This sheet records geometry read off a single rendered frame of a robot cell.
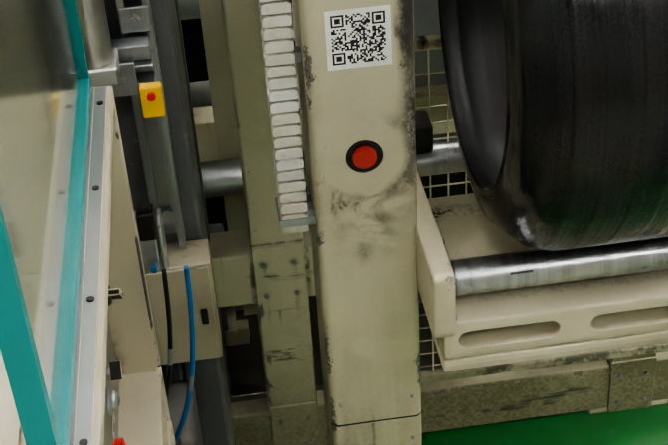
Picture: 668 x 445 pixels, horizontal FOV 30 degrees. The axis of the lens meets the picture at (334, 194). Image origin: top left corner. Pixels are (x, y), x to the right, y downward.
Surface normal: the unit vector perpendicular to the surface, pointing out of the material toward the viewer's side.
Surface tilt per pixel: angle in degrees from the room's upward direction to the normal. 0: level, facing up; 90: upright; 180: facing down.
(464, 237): 0
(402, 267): 89
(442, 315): 90
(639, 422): 0
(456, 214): 0
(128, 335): 90
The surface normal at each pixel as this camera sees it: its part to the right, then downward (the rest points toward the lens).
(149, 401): -0.06, -0.83
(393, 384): 0.13, 0.55
